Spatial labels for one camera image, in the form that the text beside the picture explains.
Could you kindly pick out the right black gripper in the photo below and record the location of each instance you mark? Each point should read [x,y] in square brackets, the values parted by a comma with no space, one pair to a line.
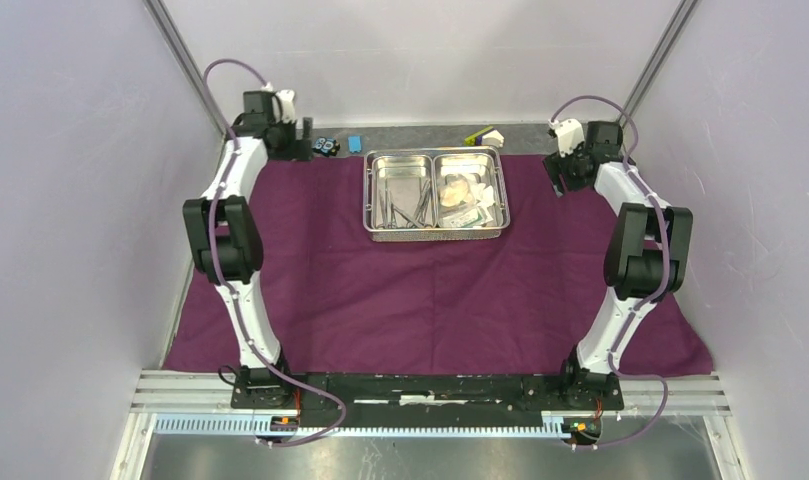
[556,165]

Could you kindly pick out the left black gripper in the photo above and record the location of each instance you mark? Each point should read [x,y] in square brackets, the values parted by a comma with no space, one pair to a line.
[298,150]

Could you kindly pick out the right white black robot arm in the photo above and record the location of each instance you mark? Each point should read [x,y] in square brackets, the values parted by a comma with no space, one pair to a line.
[645,259]

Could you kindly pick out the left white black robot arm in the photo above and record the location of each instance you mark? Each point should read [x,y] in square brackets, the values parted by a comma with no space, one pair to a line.
[226,245]

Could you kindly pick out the steel surgical instruments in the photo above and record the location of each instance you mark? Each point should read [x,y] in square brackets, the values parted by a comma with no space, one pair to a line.
[403,203]

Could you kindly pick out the steel surgical tray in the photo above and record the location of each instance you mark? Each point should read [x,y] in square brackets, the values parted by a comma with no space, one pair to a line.
[433,163]

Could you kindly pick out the black blue toy car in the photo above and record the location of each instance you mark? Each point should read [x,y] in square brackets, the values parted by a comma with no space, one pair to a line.
[326,146]

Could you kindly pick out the blue block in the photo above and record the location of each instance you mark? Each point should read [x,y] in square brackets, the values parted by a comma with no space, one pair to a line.
[354,144]

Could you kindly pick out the green white toy block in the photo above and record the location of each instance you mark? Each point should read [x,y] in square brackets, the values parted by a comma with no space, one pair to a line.
[488,136]

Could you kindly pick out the packaged gauze and sutures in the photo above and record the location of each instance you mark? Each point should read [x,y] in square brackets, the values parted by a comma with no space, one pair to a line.
[466,202]

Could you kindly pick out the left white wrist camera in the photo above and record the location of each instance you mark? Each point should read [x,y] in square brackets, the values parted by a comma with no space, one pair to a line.
[284,106]

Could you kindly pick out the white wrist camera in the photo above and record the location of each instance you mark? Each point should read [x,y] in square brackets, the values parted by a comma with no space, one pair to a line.
[284,106]
[569,135]

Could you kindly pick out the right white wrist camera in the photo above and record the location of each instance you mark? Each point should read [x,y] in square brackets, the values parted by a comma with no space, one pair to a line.
[569,135]

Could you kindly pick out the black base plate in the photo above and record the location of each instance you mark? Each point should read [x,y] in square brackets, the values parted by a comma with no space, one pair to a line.
[430,396]

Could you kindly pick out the blue toothed cable rail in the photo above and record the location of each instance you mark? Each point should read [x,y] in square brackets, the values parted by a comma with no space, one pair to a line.
[263,425]

